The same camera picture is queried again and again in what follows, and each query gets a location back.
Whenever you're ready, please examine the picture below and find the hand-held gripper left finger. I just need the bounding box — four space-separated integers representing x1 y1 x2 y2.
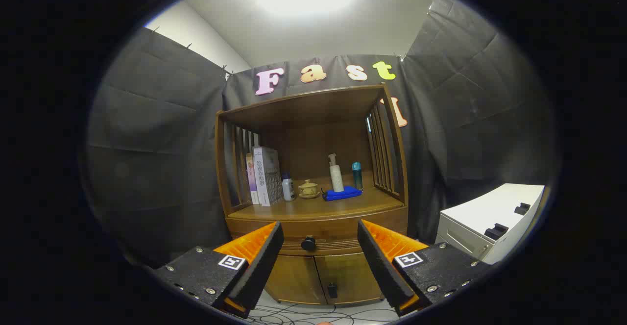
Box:
154 221 285 319

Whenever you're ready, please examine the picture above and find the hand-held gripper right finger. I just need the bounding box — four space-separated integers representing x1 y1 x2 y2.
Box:
357 220 493 316

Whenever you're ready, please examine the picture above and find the wooden cabinet door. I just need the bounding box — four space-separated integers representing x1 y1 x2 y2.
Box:
264 254 328 306
314 252 385 306

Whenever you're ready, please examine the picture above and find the wooden countertop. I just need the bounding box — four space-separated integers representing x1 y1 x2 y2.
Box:
228 185 406 220

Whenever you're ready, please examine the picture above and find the white drawer unit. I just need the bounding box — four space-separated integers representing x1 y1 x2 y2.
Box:
435 183 545 265

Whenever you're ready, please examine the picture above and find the brown wooden cabinet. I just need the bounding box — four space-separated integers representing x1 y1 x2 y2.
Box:
215 84 410 307

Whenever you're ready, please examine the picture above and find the folded blue cloth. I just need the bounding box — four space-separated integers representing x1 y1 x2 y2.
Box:
321 185 363 201

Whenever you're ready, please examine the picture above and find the white bottle with blue cap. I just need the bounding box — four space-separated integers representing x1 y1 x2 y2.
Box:
282 172 296 202

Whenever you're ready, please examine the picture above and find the thin pink book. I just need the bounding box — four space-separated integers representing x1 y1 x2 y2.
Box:
245 152 260 205

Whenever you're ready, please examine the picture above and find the yellow lidded teacup with saucer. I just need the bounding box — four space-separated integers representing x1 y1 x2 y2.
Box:
298 179 321 200

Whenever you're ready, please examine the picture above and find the white patterned book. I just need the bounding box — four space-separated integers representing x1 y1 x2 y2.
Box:
253 146 283 207

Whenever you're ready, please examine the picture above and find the white pump bottle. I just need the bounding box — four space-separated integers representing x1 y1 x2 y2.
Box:
328 153 345 193

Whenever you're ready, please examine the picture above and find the tangle of black cables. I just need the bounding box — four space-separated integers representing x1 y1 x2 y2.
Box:
250 303 400 325

